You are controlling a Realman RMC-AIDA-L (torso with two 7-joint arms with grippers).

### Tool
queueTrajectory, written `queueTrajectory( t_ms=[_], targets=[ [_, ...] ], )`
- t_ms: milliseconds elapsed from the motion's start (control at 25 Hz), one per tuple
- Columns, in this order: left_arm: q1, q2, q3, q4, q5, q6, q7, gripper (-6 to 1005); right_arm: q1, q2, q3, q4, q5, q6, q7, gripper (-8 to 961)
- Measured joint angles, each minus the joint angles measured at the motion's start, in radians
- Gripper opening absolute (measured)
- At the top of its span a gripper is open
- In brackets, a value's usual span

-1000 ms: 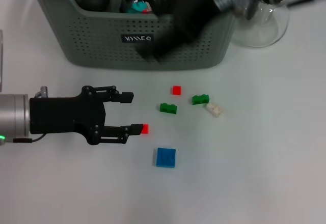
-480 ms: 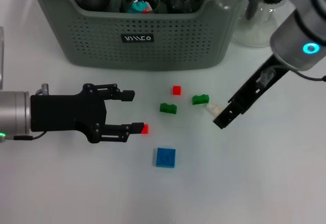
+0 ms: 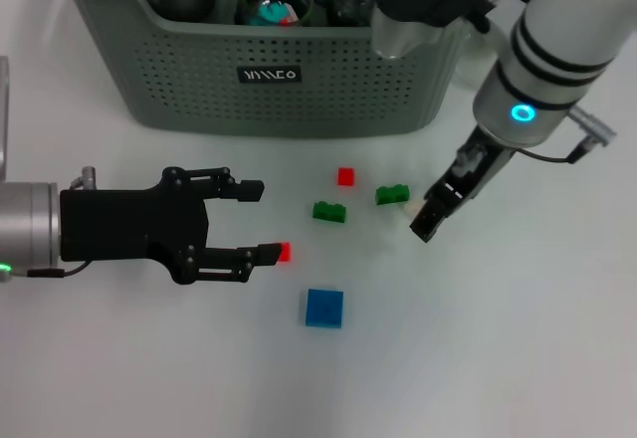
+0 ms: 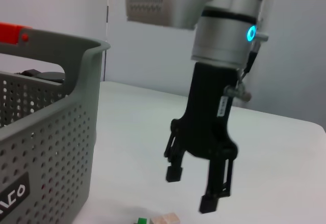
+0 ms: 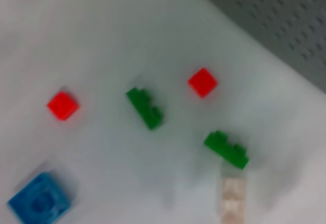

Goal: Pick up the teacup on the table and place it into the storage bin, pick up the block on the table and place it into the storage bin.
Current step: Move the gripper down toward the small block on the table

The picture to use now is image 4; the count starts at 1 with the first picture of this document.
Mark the white toy brick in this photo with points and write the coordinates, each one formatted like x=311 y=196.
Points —
x=165 y=219

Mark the grey-green perforated storage bin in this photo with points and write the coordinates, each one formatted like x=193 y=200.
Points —
x=51 y=132

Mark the green toy brick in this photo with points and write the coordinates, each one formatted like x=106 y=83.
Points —
x=142 y=221

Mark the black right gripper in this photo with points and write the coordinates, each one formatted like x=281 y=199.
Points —
x=206 y=112

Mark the red plastic bar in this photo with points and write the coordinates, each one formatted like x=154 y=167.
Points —
x=10 y=33

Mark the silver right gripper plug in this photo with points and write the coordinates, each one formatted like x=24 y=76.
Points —
x=238 y=91

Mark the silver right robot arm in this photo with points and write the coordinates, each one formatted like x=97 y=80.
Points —
x=224 y=30

